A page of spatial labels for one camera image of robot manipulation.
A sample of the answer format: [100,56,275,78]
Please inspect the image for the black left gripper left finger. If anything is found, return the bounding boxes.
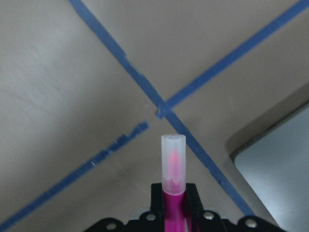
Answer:
[151,183,165,232]

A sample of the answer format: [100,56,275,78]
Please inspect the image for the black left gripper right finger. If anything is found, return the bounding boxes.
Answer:
[184,183,203,232]

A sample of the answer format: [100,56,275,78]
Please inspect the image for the pink highlighter pen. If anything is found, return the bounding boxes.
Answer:
[161,134,186,232]

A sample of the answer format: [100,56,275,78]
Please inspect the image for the grey closed laptop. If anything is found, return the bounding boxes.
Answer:
[230,102,309,232]

